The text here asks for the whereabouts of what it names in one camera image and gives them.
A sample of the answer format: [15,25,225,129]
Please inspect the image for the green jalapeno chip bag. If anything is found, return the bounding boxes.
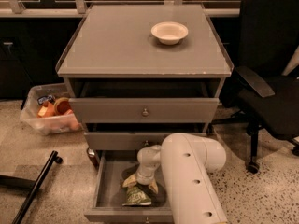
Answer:
[123,186,151,206]

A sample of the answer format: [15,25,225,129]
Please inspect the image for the white paper bowl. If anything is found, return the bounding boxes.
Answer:
[151,21,189,45]

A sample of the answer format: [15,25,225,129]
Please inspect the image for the orange items in bin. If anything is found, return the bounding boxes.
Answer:
[37,97,81,132]

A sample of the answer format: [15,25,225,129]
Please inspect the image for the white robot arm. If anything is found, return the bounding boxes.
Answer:
[122,53,299,224]

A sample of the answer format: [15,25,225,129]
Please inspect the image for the grey drawer cabinet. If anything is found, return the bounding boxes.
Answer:
[55,4,235,224]

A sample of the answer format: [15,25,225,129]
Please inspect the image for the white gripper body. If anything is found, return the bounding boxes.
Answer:
[135,164,159,185]

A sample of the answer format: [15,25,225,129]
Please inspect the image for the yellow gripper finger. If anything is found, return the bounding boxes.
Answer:
[122,174,137,188]
[148,179,159,194]

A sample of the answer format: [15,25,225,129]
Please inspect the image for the grey top drawer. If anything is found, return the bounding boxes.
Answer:
[68,79,221,125]

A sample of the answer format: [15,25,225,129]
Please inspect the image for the clear plastic storage bin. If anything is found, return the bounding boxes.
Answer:
[20,83,82,135]

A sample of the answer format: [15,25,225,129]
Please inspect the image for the grey middle drawer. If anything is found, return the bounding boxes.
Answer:
[84,123,207,150]

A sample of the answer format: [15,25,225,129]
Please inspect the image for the blue snack pack in bin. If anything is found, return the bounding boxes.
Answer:
[37,94,55,105]

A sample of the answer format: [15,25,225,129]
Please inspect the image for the black office chair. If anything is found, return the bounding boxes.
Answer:
[220,0,299,174]

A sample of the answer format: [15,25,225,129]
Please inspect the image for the grey bottom drawer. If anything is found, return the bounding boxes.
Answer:
[84,150,173,224]

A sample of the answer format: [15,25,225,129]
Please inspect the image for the red can behind cabinet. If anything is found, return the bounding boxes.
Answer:
[86,147,99,168]

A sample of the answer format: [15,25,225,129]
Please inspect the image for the grey drawer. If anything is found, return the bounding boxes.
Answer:
[84,123,207,150]
[84,150,173,224]
[68,79,221,125]

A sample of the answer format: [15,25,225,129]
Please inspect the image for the black metal stand leg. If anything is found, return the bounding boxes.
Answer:
[0,150,63,224]

